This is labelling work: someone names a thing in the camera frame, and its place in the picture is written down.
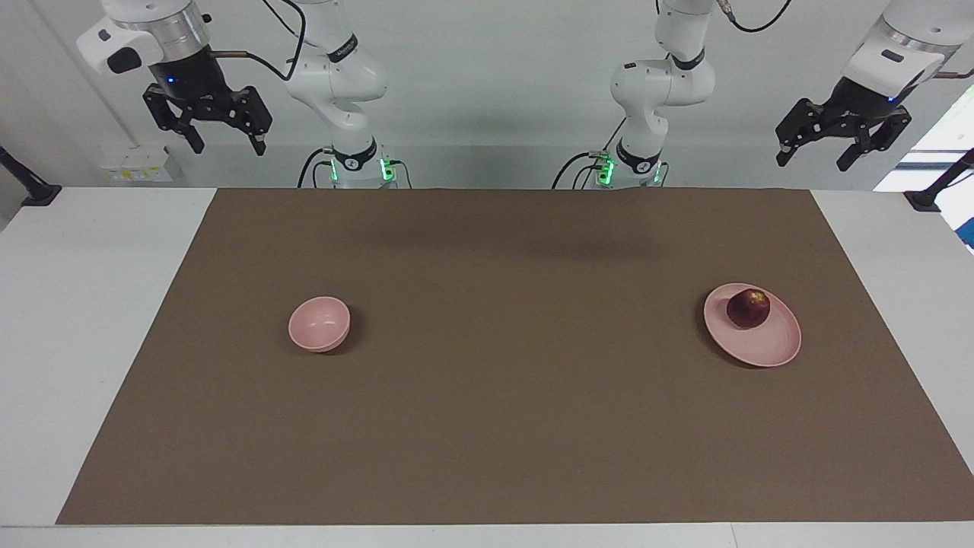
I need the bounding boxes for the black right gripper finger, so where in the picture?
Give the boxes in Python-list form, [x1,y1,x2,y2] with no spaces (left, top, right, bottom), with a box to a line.
[143,85,205,155]
[228,86,273,157]

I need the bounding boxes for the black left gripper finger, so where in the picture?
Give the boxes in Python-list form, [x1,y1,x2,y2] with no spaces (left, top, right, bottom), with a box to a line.
[775,99,830,167]
[836,110,912,172]

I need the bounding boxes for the dark red apple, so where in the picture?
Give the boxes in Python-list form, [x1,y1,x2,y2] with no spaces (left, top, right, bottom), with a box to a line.
[726,288,771,330]

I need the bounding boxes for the pink bowl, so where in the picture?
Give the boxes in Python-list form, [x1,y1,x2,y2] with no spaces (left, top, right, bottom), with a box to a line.
[288,296,352,353]

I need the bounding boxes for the pink plate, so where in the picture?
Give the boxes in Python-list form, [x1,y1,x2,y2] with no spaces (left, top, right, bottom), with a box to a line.
[703,283,803,368]

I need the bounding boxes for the black clamp stand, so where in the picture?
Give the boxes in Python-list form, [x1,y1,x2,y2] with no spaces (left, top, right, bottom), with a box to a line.
[904,148,974,212]
[0,145,62,207]

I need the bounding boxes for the brown table mat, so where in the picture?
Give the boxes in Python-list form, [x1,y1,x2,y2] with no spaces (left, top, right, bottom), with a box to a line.
[56,187,974,526]

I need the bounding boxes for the white wall outlet box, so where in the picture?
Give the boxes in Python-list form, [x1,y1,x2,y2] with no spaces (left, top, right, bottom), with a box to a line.
[99,147,172,183]

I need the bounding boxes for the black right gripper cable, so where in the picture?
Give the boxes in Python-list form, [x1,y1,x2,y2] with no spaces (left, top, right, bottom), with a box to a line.
[209,0,307,82]

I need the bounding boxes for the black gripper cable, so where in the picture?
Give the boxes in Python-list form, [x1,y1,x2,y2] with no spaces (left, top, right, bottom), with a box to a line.
[715,0,974,81]
[209,0,307,82]

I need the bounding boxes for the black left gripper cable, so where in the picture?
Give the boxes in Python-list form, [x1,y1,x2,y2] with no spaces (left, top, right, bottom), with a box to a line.
[715,0,974,81]

